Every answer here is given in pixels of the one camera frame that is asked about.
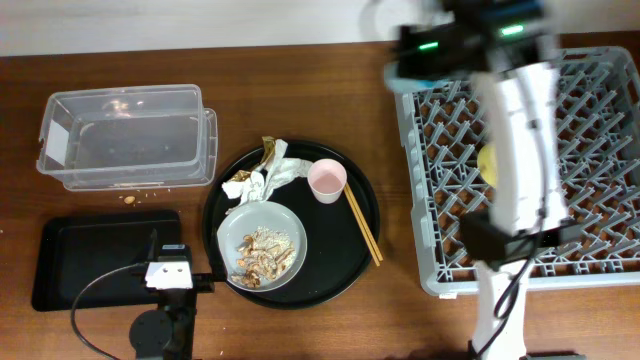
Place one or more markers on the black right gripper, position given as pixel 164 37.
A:
pixel 410 38

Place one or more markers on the left gripper white top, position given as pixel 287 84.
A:
pixel 218 269

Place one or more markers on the pink plastic cup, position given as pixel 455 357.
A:
pixel 327 179

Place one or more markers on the wooden chopstick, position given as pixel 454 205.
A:
pixel 366 225
pixel 361 227

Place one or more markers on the light blue plastic cup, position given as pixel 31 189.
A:
pixel 400 85

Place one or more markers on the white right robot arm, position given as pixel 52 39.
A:
pixel 528 208

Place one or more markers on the grey dishwasher rack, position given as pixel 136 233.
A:
pixel 442 131

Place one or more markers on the food scraps on plate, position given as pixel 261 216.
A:
pixel 265 256

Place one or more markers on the grey plate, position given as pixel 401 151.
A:
pixel 245 220

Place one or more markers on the crumpled white paper napkin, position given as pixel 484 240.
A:
pixel 261 185

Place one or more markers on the black rectangular tray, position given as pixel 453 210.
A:
pixel 75 250

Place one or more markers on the yellow plastic bowl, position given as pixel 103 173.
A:
pixel 486 164

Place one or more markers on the clear plastic storage bin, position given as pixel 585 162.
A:
pixel 65 110

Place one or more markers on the gold foil wrapper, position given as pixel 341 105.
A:
pixel 261 160

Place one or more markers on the round black tray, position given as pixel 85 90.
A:
pixel 337 253

